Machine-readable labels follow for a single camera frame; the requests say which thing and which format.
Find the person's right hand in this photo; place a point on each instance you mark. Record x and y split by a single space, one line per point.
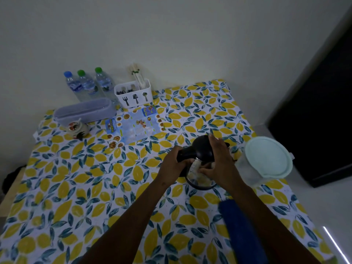
224 167

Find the person's left hand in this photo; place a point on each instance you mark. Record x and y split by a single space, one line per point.
169 169

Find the person's left fingers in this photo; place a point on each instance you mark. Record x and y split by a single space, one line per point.
188 165

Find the person's right thumb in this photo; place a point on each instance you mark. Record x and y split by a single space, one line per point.
206 170

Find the black glass electric kettle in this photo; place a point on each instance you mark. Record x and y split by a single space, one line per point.
202 151

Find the person's right forearm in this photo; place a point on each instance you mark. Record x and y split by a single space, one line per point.
264 222

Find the person's left forearm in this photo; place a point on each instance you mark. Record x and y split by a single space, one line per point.
132 222

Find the clear container with mint lid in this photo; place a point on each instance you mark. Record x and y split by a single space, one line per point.
268 158

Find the blue food menu leaflet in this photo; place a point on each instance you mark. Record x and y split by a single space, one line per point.
134 126

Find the blue towel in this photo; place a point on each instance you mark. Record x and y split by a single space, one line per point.
242 230

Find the white cutlery holder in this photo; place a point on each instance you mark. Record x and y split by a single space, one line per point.
137 98

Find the dark cutlery bundle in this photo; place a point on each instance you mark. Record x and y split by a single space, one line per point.
122 92

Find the wrapped wooden chopsticks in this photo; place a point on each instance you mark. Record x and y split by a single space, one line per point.
139 76

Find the lemon print tablecloth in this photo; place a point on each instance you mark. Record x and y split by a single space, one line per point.
82 189

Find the lavender plastic long container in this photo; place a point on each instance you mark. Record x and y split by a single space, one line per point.
85 109

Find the green cap water bottle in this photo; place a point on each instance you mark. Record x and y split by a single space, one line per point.
87 83
104 82

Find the rooster print ceramic pot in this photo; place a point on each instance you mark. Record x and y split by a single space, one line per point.
75 126

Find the dark cabinet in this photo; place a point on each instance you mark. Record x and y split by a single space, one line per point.
316 120

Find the blue cap water bottle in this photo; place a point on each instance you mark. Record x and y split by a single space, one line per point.
73 85

